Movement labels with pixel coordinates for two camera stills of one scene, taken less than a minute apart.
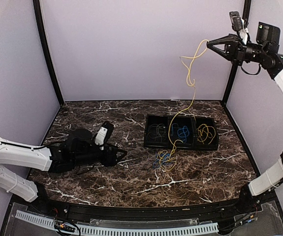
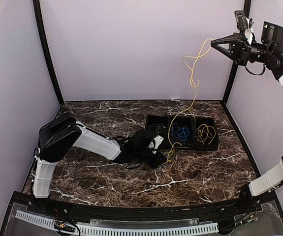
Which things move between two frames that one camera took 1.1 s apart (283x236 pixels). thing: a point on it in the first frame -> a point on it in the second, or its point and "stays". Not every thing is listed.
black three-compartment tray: (191, 132) stays
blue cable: (183, 133) stays
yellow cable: (169, 139) -> (189, 107)
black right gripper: (237, 48) stays
